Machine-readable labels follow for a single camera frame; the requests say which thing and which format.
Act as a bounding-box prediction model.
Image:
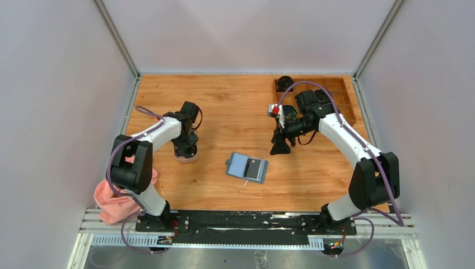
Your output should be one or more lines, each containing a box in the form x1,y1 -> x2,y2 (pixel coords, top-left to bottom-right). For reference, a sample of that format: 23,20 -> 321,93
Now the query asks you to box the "black rosette top left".
276,76 -> 294,92

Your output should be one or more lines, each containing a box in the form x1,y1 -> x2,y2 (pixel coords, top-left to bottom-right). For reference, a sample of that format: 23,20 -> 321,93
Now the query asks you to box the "black blue rosette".
282,105 -> 299,121

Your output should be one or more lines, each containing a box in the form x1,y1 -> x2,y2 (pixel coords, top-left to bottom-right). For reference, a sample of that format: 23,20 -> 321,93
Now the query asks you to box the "blue leather card holder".
225,152 -> 268,184

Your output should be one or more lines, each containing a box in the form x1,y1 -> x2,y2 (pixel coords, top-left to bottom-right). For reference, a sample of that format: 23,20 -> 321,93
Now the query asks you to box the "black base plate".
136,210 -> 357,247

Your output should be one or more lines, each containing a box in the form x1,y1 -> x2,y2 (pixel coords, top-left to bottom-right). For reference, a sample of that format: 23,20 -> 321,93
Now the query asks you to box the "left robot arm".
106,101 -> 203,231

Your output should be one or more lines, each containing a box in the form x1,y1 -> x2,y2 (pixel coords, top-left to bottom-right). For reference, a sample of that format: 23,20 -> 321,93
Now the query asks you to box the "pink cloth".
93,156 -> 159,226

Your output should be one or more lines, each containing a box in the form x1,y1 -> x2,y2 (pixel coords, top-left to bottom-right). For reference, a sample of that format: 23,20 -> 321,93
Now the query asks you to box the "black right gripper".
271,117 -> 314,156

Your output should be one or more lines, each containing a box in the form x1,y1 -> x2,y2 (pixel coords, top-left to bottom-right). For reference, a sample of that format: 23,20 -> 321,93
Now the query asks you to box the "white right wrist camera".
267,104 -> 285,128

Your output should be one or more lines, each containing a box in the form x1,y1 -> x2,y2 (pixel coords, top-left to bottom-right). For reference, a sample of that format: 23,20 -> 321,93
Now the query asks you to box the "wooden compartment tray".
273,75 -> 357,126

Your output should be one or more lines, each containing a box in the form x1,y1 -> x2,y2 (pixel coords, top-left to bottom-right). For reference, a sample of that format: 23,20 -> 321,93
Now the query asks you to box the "black rosette middle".
315,89 -> 331,105

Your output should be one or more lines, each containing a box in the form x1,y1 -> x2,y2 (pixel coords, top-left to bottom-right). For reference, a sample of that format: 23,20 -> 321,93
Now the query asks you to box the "black VIP card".
244,158 -> 261,180

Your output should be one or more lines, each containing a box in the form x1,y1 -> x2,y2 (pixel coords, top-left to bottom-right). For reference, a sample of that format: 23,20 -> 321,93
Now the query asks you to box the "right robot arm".
268,90 -> 400,234

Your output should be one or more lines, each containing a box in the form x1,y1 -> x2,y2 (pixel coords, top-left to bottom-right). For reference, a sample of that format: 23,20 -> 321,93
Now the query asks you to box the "aluminium frame rail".
80,209 -> 417,251

